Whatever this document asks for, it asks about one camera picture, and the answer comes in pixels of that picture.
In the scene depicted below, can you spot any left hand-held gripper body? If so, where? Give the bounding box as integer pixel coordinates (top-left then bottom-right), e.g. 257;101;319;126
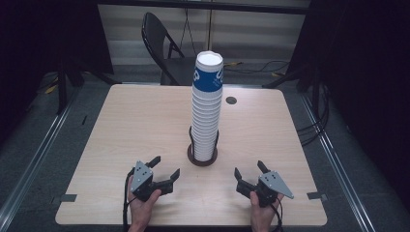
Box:
130;159;175;203

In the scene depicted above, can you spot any person's left hand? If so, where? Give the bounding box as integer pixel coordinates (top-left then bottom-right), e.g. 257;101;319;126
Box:
127;175;162;232

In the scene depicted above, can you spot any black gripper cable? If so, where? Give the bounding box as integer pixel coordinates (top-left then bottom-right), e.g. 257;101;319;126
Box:
270;196;285;232
122;167;137;232

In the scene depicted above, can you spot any black metal stand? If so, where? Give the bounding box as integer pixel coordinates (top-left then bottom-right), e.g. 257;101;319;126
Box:
55;56;123;116

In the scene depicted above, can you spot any black horizontal frame bar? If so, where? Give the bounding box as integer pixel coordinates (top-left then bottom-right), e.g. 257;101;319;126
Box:
96;0;311;15

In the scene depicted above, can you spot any person's right hand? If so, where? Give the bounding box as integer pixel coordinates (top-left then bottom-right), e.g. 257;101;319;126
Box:
249;191;285;232

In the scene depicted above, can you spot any thin vertical pole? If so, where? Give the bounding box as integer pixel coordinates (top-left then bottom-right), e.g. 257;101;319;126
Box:
208;9;215;52

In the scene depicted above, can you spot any black folding chair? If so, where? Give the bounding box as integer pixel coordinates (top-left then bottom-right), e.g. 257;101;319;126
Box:
140;12;208;87

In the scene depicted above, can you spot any stack of white ribbed cups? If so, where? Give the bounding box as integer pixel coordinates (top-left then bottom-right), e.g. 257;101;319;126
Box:
190;91;224;162

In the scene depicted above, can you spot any bundle of black floor cables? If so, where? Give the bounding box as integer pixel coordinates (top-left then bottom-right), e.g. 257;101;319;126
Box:
295;81;331;148

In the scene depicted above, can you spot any thin black hanging cable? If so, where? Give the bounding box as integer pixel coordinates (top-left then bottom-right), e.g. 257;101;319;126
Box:
179;8;198;56

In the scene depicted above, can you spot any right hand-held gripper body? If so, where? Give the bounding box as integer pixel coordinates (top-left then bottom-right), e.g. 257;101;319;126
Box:
245;171;295;208

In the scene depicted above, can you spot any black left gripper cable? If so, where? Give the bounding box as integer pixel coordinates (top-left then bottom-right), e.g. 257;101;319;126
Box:
122;167;137;232

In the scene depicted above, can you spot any white cup with blue label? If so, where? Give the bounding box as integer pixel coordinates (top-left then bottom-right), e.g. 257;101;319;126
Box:
191;50;224;98

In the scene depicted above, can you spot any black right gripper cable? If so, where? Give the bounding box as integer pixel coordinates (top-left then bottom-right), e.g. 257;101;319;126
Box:
270;196;285;232

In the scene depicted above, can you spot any black floor cable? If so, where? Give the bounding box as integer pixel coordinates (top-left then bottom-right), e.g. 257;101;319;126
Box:
224;59;292;75

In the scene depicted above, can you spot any metal floor rail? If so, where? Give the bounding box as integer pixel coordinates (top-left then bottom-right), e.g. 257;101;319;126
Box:
0;91;82;232
299;92;379;232

